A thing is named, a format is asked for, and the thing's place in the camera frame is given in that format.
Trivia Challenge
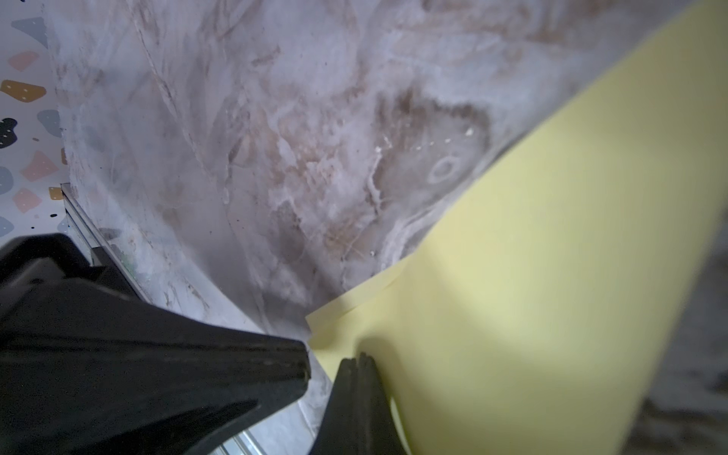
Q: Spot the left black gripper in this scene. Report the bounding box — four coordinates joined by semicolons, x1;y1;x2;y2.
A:
1;234;311;454

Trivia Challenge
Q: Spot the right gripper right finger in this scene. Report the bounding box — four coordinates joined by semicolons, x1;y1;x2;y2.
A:
358;353;406;455

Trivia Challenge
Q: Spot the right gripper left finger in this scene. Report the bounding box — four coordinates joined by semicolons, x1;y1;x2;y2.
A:
310;358;358;455

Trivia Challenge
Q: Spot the yellow square paper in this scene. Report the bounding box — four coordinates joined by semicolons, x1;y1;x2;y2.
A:
310;1;727;454

